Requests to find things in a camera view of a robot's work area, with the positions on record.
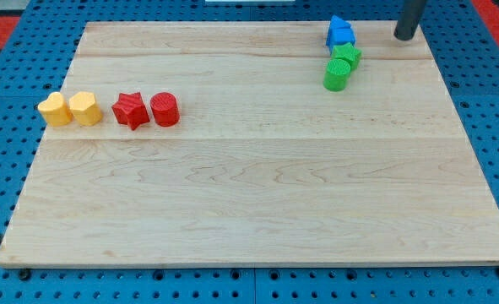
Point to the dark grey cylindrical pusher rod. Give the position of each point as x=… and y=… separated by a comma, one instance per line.
x=409, y=19

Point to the blue triangle block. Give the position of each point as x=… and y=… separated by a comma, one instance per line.
x=336, y=23

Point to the green star block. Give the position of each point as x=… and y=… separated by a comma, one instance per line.
x=349, y=53

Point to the blue cube block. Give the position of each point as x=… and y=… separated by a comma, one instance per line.
x=340, y=36

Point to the green cylinder block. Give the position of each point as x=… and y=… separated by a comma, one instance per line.
x=336, y=75

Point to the wooden board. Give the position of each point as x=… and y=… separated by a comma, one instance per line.
x=265, y=168

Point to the red cylinder block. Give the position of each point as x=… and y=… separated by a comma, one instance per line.
x=164, y=108

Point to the red star block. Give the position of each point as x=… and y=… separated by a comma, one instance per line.
x=130, y=110

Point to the yellow pentagon block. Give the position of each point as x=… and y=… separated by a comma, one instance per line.
x=85, y=108

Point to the yellow heart block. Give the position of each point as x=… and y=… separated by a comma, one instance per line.
x=54, y=109

